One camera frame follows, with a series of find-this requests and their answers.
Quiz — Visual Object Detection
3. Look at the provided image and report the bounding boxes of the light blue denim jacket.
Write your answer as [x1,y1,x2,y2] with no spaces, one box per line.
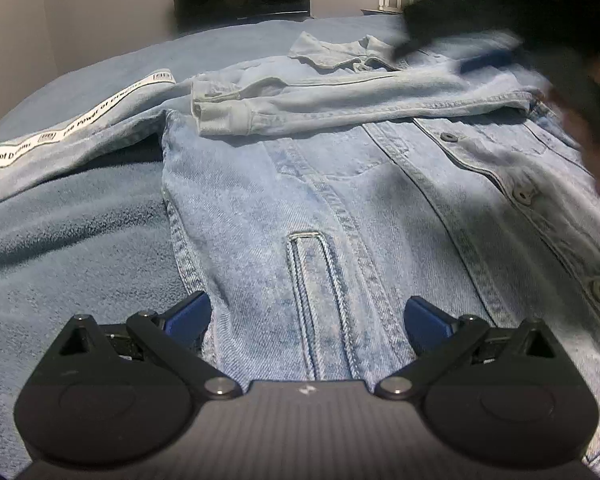
[0,32,600,474]

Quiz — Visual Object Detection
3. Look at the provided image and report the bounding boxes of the blue fleece bed blanket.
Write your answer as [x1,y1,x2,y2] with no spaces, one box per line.
[0,16,402,478]

